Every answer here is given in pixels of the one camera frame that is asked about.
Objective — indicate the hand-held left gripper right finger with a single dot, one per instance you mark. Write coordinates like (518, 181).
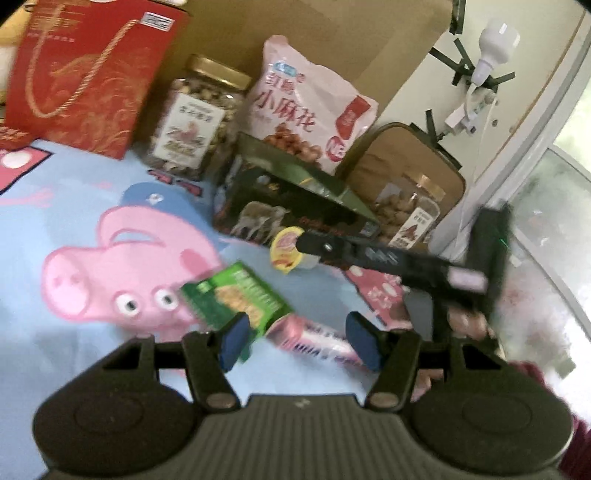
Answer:
(364, 341)

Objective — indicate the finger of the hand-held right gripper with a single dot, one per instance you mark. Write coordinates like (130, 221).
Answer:
(351, 251)

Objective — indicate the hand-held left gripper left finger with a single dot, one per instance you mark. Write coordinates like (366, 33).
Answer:
(235, 337)

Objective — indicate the green cracker packet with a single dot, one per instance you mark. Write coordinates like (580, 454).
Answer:
(231, 295)

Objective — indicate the pink candy box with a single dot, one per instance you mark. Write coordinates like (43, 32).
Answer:
(314, 341)

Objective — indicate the yellow jelly cup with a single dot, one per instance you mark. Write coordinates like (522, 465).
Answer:
(286, 249)

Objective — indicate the black box with sheep print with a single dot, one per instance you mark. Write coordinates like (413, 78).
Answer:
(277, 203)

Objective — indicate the person's right hand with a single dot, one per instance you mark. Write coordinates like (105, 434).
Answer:
(475, 325)

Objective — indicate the clear jar of pecans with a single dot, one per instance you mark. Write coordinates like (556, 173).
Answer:
(406, 217)

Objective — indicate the glass door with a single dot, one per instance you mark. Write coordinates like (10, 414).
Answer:
(549, 207)

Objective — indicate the brown seat cushion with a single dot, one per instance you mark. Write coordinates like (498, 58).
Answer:
(383, 157)

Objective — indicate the large pink snack bag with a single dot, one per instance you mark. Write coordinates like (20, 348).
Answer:
(304, 106)

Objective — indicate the pig printed blue blanket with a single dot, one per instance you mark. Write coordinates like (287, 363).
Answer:
(69, 221)

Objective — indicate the white light bulb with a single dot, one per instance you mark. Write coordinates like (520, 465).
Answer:
(494, 46)

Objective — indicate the clear jar of cashews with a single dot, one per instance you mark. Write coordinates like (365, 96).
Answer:
(194, 120)

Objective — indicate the red gift bag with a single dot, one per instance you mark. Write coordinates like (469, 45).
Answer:
(92, 78)

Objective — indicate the red envelope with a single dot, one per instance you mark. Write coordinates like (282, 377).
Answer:
(11, 136)

